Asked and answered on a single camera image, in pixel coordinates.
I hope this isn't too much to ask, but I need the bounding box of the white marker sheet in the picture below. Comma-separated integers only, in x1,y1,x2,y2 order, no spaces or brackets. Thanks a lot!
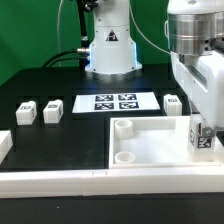
72,92,160,113

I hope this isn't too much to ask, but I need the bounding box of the white square tabletop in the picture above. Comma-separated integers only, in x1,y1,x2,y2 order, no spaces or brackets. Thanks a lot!
109,116,224,169

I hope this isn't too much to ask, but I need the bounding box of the white thin cable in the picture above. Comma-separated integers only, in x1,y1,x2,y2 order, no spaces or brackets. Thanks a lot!
57,0,66,68

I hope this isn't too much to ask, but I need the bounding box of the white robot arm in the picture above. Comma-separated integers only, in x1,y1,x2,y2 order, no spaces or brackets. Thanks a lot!
86,0,224,135

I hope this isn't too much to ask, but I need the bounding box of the white left fence block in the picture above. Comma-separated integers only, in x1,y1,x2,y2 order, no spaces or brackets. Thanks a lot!
0,130,13,164

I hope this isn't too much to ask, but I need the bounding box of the black cable bundle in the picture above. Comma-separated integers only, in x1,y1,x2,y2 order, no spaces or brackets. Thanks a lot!
41,47,91,69

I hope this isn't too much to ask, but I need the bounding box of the black camera pole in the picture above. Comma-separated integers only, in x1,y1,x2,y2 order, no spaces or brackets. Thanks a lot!
76,0,98,48

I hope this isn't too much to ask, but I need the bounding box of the white front fence wall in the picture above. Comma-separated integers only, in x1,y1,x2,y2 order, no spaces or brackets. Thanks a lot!
0,166,224,198

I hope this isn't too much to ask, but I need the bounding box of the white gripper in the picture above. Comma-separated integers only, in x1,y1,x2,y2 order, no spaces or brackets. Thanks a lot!
171,53,224,139

